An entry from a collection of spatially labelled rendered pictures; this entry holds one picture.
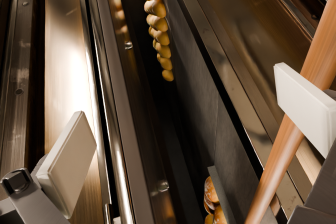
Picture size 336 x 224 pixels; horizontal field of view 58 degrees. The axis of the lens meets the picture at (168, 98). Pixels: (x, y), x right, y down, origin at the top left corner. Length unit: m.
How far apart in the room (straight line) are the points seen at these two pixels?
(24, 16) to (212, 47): 0.58
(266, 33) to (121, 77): 0.44
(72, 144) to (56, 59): 0.69
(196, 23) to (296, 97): 0.69
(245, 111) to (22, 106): 0.51
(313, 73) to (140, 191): 0.26
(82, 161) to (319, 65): 0.22
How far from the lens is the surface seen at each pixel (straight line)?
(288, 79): 0.19
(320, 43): 0.29
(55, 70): 0.84
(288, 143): 0.41
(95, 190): 0.59
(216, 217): 1.07
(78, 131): 0.20
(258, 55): 0.80
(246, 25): 0.87
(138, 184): 0.43
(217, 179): 1.09
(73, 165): 0.18
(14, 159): 0.71
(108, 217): 0.48
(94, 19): 0.69
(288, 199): 0.59
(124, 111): 0.50
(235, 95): 0.69
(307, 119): 0.17
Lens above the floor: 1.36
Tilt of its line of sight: 4 degrees down
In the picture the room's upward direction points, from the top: 104 degrees counter-clockwise
